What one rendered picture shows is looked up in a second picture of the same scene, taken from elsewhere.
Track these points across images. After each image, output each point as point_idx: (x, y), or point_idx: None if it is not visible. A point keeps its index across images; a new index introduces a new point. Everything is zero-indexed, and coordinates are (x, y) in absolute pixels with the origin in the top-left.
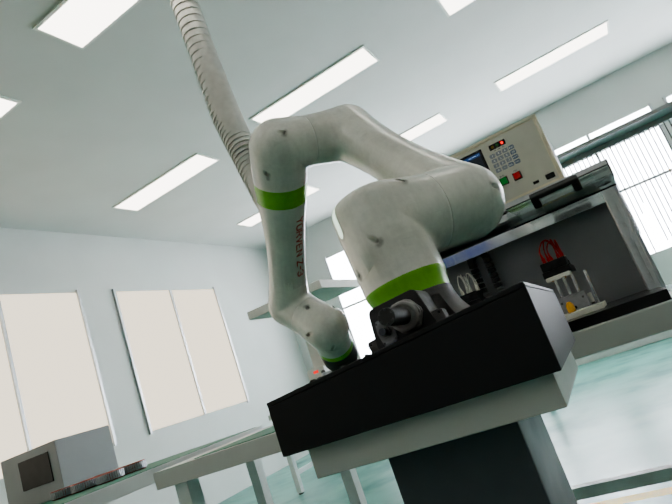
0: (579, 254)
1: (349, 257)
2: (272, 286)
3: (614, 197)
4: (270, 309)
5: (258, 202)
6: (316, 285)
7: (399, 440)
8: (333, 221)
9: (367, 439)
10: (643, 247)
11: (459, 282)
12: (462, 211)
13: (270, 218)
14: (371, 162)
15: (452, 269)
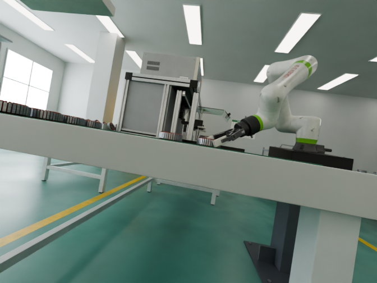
0: (180, 122)
1: (318, 130)
2: (289, 90)
3: (201, 117)
4: (284, 95)
5: (308, 72)
6: (111, 8)
7: None
8: (320, 121)
9: None
10: None
11: (174, 107)
12: None
13: (304, 80)
14: (287, 96)
15: (175, 100)
